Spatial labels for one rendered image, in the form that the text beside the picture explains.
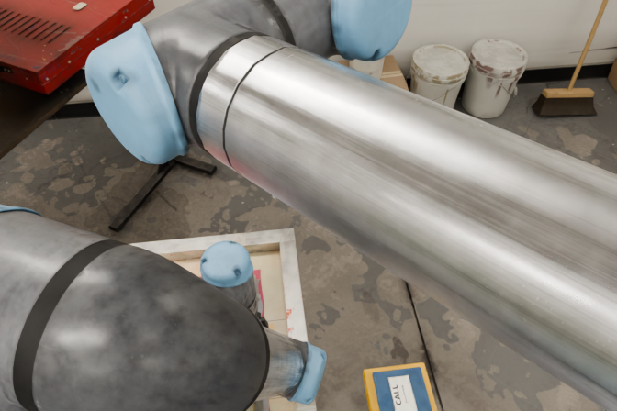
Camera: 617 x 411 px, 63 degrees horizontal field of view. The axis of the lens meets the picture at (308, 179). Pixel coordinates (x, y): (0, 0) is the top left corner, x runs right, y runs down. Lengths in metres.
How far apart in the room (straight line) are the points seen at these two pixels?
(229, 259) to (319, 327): 1.47
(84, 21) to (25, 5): 0.26
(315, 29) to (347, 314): 1.95
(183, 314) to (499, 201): 0.21
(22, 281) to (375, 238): 0.22
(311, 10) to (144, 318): 0.21
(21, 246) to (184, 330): 0.11
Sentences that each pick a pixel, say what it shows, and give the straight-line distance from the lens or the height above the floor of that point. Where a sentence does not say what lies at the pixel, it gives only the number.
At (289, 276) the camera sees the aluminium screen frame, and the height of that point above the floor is 0.99.
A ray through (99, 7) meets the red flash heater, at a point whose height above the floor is 1.10.
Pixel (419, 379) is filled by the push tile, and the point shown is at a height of 0.97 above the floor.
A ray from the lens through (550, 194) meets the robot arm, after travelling 0.18.
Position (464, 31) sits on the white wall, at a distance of 3.14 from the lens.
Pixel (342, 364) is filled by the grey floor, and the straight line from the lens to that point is 2.14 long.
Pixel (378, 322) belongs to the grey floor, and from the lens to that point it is 2.23.
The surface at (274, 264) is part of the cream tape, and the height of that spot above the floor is 0.96.
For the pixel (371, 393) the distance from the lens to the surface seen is 1.09.
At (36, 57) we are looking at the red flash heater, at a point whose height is 1.10.
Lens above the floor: 1.98
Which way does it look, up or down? 48 degrees down
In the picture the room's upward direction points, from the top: straight up
